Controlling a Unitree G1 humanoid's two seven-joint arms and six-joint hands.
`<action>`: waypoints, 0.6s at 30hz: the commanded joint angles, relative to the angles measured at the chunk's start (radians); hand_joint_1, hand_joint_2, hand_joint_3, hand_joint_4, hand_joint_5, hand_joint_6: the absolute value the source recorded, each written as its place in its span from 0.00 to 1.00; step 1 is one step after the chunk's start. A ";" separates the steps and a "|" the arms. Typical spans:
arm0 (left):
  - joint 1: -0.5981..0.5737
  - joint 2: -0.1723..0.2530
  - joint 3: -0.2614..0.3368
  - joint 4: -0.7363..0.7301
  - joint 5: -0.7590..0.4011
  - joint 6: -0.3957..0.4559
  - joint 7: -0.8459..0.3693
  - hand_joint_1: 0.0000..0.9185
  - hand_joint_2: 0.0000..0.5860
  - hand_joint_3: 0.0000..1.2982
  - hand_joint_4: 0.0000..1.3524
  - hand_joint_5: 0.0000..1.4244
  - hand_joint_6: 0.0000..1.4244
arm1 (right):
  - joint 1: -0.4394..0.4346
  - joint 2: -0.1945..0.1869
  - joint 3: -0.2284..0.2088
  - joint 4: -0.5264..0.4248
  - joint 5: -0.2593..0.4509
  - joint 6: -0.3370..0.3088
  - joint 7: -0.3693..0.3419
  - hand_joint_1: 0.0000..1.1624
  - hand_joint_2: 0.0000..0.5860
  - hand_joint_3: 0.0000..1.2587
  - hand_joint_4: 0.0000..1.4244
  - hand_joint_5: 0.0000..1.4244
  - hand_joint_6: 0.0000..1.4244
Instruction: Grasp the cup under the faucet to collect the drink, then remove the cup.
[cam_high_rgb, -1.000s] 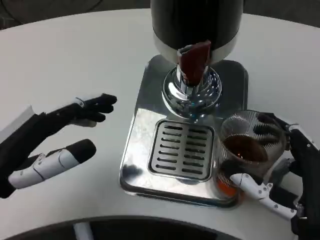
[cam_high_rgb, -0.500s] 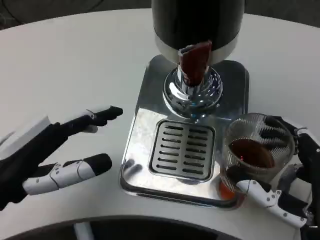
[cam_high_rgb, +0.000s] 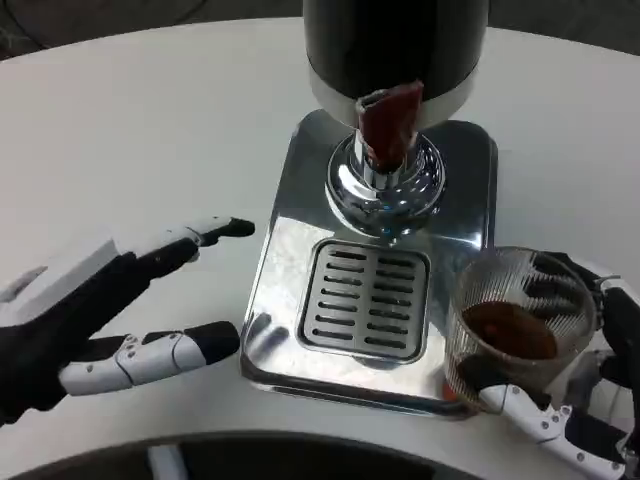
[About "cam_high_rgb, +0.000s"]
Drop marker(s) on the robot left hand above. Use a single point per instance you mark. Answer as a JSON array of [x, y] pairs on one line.
[[55, 320]]

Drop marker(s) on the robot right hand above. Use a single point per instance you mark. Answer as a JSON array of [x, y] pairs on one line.
[[620, 330]]

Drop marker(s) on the clear ribbed glass cup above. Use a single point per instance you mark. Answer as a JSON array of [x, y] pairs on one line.
[[505, 330]]

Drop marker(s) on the steel drip tray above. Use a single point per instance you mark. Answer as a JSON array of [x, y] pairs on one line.
[[280, 270]]

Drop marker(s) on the slotted steel tray grid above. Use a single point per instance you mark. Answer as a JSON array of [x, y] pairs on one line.
[[365, 300]]

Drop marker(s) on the chrome dispenser tap dome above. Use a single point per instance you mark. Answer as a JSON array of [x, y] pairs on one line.
[[355, 195]]

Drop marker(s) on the red tap lever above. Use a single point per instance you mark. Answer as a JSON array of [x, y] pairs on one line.
[[390, 125]]

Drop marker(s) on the black drink dispenser body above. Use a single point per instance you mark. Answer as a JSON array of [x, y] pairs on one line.
[[395, 40]]

